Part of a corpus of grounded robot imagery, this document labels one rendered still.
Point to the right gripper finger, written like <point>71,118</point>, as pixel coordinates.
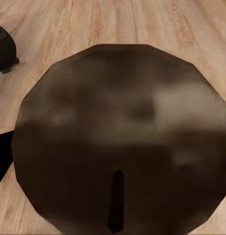
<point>6,157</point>

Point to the cauldron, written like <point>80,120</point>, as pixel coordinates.
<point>8,51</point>

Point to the pillar candle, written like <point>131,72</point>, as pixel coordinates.
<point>122,139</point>

